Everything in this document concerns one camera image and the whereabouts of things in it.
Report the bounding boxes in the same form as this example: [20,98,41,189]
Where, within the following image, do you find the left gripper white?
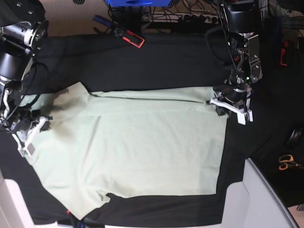
[206,91,253,125]

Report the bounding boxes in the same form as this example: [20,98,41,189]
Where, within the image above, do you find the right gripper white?
[11,116,53,157]

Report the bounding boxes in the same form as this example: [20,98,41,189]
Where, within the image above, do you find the light green T-shirt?
[25,83,227,219]

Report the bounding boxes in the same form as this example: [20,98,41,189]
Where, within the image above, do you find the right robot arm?
[0,0,52,157]

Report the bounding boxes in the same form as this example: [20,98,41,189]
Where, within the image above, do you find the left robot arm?
[206,0,263,125]

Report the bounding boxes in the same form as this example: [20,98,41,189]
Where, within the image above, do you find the black table cloth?
[0,33,304,226]

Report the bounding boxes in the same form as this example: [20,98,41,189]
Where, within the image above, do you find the black computer mouse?
[285,127,304,149]

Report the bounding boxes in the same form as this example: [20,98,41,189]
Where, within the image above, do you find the white bin left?
[0,175,58,228]

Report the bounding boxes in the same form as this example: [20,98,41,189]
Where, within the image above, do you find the red clamp right side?
[279,40,289,67]

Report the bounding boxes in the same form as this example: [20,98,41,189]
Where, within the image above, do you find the red clamp bottom edge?
[66,210,105,228]

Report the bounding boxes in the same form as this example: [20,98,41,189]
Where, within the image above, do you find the blue box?
[105,0,179,7]

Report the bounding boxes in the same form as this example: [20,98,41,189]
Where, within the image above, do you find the orange handled scissors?
[278,154,304,171]

